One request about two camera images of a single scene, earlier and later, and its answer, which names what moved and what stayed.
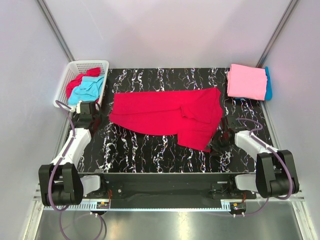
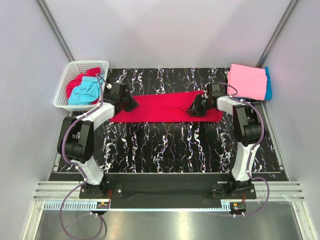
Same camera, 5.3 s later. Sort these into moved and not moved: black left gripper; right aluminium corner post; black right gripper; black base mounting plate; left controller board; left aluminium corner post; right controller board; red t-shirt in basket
Moved: black right gripper; black left gripper
Not moved: right aluminium corner post; left aluminium corner post; black base mounting plate; left controller board; right controller board; red t-shirt in basket
